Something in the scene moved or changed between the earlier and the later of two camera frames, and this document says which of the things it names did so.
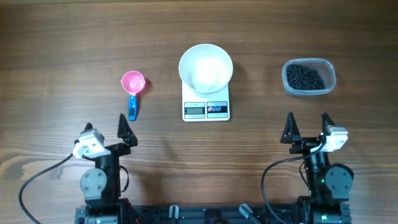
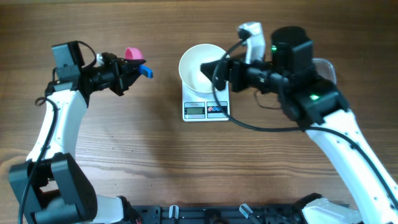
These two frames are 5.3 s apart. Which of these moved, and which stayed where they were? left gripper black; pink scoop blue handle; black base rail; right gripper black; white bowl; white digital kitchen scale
Moved: left gripper black; pink scoop blue handle; right gripper black
Stayed: black base rail; white bowl; white digital kitchen scale
